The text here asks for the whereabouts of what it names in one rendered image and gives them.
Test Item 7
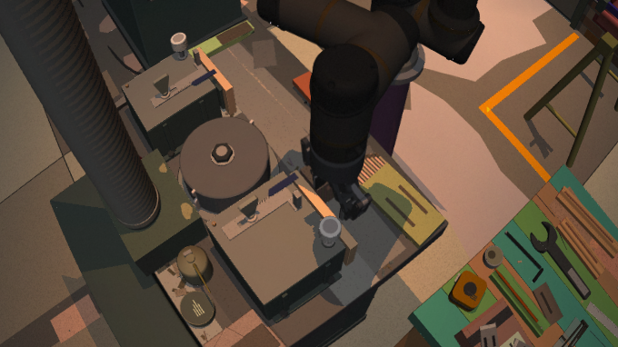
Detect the beige parts tray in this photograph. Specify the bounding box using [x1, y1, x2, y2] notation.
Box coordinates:
[154, 248, 229, 347]

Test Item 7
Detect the dark blue pointer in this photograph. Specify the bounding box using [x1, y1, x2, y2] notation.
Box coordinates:
[190, 68, 219, 87]
[267, 172, 300, 198]

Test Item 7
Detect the dark spindle moulder table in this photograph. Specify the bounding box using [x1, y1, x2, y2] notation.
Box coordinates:
[113, 19, 449, 347]

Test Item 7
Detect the brown wooden strips bundle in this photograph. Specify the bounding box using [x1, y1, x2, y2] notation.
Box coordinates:
[553, 185, 618, 279]

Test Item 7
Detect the olive green dust hood box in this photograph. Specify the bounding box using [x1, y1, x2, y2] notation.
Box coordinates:
[50, 148, 210, 277]

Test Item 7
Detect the orange-red flat block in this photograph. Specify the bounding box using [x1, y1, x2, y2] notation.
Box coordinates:
[292, 70, 314, 104]

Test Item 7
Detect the orange-red pencil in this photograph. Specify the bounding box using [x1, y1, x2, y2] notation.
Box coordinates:
[492, 268, 541, 325]

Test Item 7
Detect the dark open-end wrench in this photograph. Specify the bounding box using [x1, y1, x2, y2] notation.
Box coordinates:
[529, 221, 592, 301]

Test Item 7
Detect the grey round disc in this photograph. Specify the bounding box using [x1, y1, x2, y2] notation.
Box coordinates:
[483, 244, 505, 270]

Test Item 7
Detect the grey round cutter block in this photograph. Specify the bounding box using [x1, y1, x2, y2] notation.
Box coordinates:
[178, 116, 272, 214]

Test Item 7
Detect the grey toothed index plate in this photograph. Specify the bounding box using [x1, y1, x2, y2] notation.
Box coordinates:
[220, 186, 304, 242]
[148, 74, 203, 109]

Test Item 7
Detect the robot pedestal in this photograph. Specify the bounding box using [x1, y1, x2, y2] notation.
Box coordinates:
[368, 72, 413, 157]

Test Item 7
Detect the orange tape measure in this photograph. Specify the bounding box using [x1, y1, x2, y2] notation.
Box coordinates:
[448, 269, 488, 311]

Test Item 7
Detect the dark storage shelf unit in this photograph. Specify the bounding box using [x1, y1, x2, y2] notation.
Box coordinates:
[569, 0, 618, 47]

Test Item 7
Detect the brown flat block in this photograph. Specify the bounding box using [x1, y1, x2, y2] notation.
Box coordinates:
[214, 22, 255, 47]

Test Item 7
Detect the brown slotted plate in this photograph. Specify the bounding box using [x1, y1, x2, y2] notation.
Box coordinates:
[532, 282, 564, 325]

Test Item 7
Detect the grey fence housing box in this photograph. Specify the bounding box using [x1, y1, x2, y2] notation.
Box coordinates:
[205, 184, 350, 323]
[121, 52, 227, 158]

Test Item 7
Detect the green tool bench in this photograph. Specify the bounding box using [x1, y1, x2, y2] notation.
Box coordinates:
[408, 164, 618, 347]

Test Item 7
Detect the grey wing clamp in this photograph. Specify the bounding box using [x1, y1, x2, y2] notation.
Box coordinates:
[153, 73, 172, 100]
[237, 193, 260, 224]

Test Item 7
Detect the grey hex nut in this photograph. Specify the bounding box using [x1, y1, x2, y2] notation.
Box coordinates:
[210, 142, 236, 166]

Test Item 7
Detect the tan striped comb block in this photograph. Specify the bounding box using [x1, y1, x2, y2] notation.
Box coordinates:
[356, 153, 388, 186]

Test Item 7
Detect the yellow-green slotted tray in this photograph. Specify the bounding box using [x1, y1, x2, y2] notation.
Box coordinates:
[359, 163, 447, 248]

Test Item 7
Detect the dark corrugated dust hose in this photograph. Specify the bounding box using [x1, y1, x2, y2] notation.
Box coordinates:
[0, 0, 162, 231]

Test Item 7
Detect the grey round knob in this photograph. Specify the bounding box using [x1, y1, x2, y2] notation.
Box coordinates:
[169, 31, 190, 62]
[317, 215, 344, 249]

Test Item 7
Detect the tan wooden fence plate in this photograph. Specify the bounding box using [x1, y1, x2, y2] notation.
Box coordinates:
[192, 46, 238, 117]
[294, 183, 360, 267]

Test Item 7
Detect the dark grey clamp tool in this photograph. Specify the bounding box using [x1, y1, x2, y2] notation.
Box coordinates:
[552, 317, 591, 347]

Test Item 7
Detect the olive green trestle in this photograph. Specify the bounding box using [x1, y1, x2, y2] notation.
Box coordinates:
[523, 31, 618, 169]

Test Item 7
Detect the grey small block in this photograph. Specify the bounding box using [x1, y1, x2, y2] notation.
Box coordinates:
[478, 323, 499, 347]

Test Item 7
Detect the black hex key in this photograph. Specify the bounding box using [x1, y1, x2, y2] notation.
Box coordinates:
[503, 231, 544, 284]

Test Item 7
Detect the olive round lid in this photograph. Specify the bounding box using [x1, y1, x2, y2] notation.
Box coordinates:
[178, 290, 216, 329]

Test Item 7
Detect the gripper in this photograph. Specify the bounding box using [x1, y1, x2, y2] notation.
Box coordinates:
[300, 136, 374, 222]

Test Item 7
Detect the olive tin with brush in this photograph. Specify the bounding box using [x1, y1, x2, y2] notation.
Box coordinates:
[175, 244, 214, 287]

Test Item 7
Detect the grey steel rule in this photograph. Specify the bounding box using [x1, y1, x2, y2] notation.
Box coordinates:
[585, 301, 618, 340]

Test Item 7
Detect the dark green cabinet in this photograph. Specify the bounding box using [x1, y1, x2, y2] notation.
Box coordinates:
[100, 0, 248, 70]

